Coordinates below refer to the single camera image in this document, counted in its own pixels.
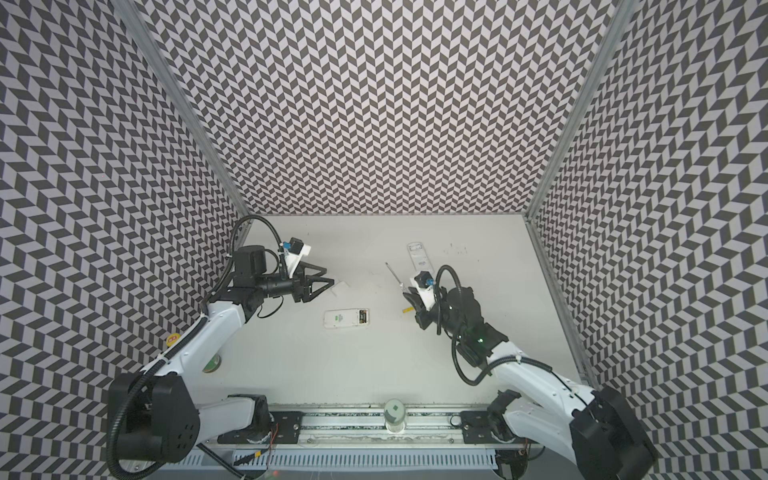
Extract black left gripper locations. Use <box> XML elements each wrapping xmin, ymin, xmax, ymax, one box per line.
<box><xmin>256</xmin><ymin>263</ymin><xmax>335</xmax><ymax>305</ymax></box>

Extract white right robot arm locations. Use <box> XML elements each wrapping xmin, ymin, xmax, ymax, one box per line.
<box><xmin>403</xmin><ymin>287</ymin><xmax>659</xmax><ymax>479</ymax></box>

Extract black corrugated left cable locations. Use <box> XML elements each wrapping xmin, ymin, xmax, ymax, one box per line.
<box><xmin>206</xmin><ymin>215</ymin><xmax>286</xmax><ymax>301</ymax></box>

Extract white remote green buttons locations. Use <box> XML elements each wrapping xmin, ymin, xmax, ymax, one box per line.
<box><xmin>407</xmin><ymin>242</ymin><xmax>435</xmax><ymax>275</ymax></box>

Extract clear handle screwdriver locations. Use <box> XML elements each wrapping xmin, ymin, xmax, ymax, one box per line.
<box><xmin>385</xmin><ymin>262</ymin><xmax>404</xmax><ymax>290</ymax></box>

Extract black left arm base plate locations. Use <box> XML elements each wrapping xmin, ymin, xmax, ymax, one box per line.
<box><xmin>217</xmin><ymin>411</ymin><xmax>304</xmax><ymax>447</ymax></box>

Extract aluminium corner post right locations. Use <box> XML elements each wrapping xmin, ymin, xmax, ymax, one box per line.
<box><xmin>525</xmin><ymin>0</ymin><xmax>639</xmax><ymax>223</ymax></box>

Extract aluminium corner post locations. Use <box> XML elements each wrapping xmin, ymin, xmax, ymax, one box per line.
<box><xmin>525</xmin><ymin>0</ymin><xmax>639</xmax><ymax>223</ymax></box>
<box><xmin>111</xmin><ymin>0</ymin><xmax>250</xmax><ymax>215</ymax></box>

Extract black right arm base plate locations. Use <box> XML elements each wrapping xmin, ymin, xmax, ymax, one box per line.
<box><xmin>459</xmin><ymin>410</ymin><xmax>524</xmax><ymax>445</ymax></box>

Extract aluminium corner post left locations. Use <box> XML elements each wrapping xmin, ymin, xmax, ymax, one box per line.
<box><xmin>111</xmin><ymin>0</ymin><xmax>250</xmax><ymax>215</ymax></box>

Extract white TCL remote control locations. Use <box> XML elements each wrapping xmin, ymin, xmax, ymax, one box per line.
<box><xmin>323</xmin><ymin>308</ymin><xmax>370</xmax><ymax>329</ymax></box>

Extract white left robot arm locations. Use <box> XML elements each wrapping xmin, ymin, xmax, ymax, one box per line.
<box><xmin>105</xmin><ymin>238</ymin><xmax>334</xmax><ymax>479</ymax></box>

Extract aluminium front rail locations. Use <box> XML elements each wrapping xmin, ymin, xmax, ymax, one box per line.
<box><xmin>179</xmin><ymin>407</ymin><xmax>631</xmax><ymax>451</ymax></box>

